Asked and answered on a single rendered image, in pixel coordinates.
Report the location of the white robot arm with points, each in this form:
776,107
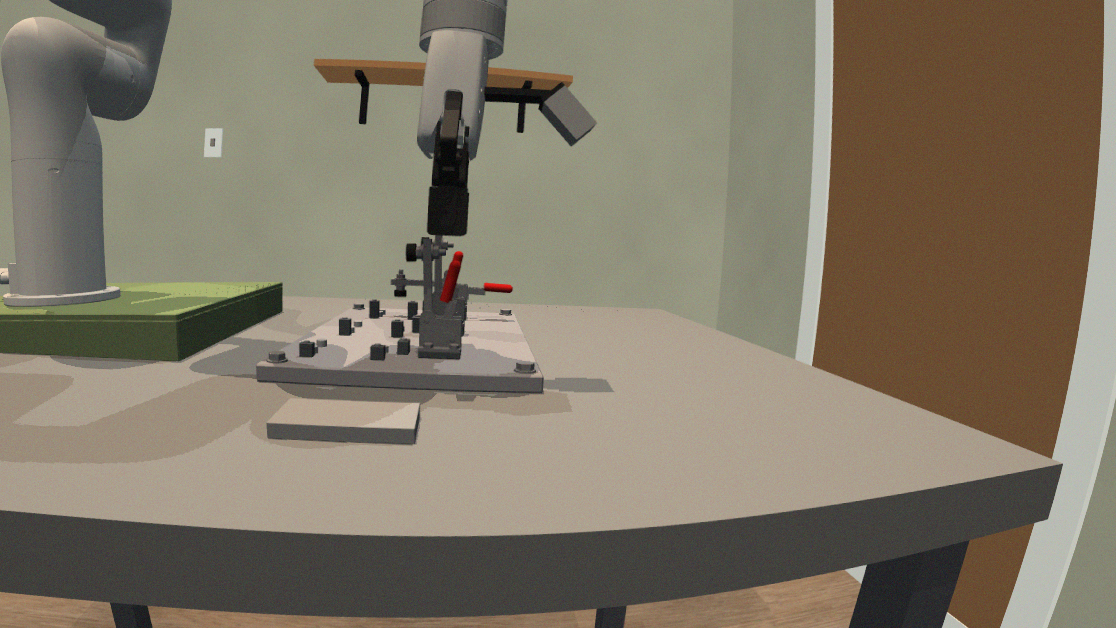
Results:
58,76

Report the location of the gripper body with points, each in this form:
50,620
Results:
457,60

